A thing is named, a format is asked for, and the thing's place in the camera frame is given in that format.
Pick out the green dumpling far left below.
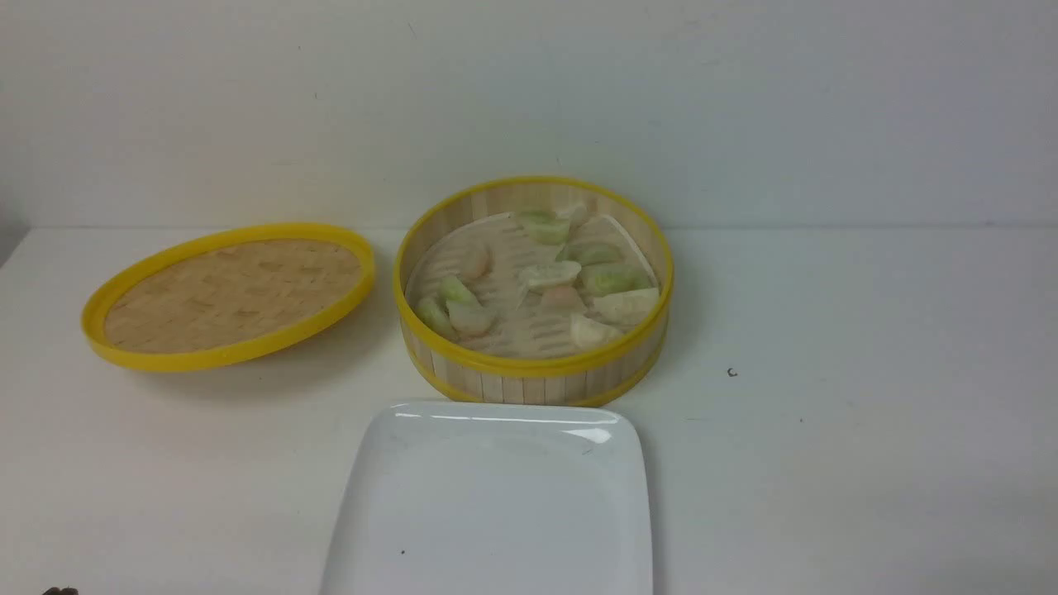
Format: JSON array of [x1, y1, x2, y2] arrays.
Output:
[[413, 294, 460, 341]]

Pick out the green dumpling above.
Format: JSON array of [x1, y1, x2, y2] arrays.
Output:
[[437, 275, 480, 307], [579, 263, 655, 298], [413, 294, 460, 341], [514, 210, 571, 245], [555, 241, 623, 267]]

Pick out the green dumpling left upper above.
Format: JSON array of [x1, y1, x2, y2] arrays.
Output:
[[437, 275, 480, 307]]

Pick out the yellow rimmed bamboo steamer basket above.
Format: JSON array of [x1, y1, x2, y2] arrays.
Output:
[[393, 176, 675, 407]]

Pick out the pale dumpling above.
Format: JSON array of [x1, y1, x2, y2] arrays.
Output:
[[446, 300, 496, 338]]

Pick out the green dumpling top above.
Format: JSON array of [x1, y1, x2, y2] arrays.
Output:
[[514, 210, 571, 245]]

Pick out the pink dumpling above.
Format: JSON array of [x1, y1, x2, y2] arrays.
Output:
[[539, 285, 587, 313], [460, 244, 491, 282]]

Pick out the white dumpling right front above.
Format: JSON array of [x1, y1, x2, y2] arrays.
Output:
[[592, 287, 660, 326]]

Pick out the yellow rimmed bamboo steamer lid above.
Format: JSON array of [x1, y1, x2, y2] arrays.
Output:
[[80, 222, 375, 373]]

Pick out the white dumpling top back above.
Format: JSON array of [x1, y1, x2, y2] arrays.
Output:
[[558, 201, 592, 230]]

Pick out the white dumpling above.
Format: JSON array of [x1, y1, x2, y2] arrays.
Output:
[[592, 287, 660, 326], [570, 313, 624, 353], [517, 260, 583, 291], [558, 201, 592, 230]]

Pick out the green dumpling centre right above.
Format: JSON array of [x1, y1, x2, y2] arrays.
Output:
[[555, 241, 623, 267]]

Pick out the white square plate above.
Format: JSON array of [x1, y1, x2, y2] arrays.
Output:
[[320, 402, 655, 594]]

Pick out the white dumpling centre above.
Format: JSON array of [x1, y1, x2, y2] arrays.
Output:
[[517, 260, 583, 291]]

